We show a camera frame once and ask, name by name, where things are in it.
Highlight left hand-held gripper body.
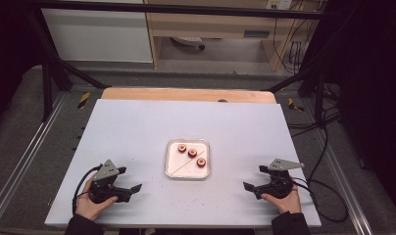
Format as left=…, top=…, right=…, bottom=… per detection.
left=87, top=159, right=131, bottom=204

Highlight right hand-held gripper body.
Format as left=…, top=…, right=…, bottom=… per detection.
left=254, top=159, right=306, bottom=200

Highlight white square tray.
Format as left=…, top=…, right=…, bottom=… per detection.
left=164, top=138, right=211, bottom=180

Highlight person's right hand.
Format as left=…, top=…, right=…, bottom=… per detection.
left=261, top=185, right=302, bottom=214

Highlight person's left hand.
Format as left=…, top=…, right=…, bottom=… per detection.
left=75, top=177, right=119, bottom=221

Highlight white board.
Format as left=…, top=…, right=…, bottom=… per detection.
left=44, top=98, right=322, bottom=228

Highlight yellow black tape strip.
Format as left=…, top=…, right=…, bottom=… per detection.
left=287, top=97, right=305, bottom=113
left=77, top=92, right=91, bottom=110

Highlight light wooden table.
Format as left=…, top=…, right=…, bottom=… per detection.
left=101, top=87, right=277, bottom=105

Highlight white cabinet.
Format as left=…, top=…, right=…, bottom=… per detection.
left=41, top=0, right=154, bottom=64

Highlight dark curtain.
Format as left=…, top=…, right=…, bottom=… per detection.
left=326, top=0, right=396, bottom=210
left=0, top=0, right=35, bottom=125

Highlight office chair base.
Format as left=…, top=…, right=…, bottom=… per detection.
left=171, top=36, right=206, bottom=51

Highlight wooden desk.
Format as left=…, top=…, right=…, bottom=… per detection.
left=143, top=0, right=327, bottom=71

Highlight white power socket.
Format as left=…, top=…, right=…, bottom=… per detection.
left=266, top=0, right=293, bottom=10

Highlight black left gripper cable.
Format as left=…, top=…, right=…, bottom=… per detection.
left=72, top=164, right=104, bottom=214

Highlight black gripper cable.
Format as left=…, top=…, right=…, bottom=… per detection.
left=291, top=175, right=350, bottom=223
left=72, top=164, right=104, bottom=214

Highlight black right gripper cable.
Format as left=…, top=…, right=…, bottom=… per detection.
left=291, top=175, right=350, bottom=223

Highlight aluminium rail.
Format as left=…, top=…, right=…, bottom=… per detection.
left=312, top=130, right=373, bottom=235
left=0, top=92, right=68, bottom=223

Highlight black floor cables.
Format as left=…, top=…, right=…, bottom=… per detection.
left=288, top=82, right=342, bottom=138

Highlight black hanging cables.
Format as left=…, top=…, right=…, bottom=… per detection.
left=272, top=13, right=312, bottom=74

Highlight black metal frame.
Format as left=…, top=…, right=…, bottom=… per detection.
left=23, top=0, right=337, bottom=121

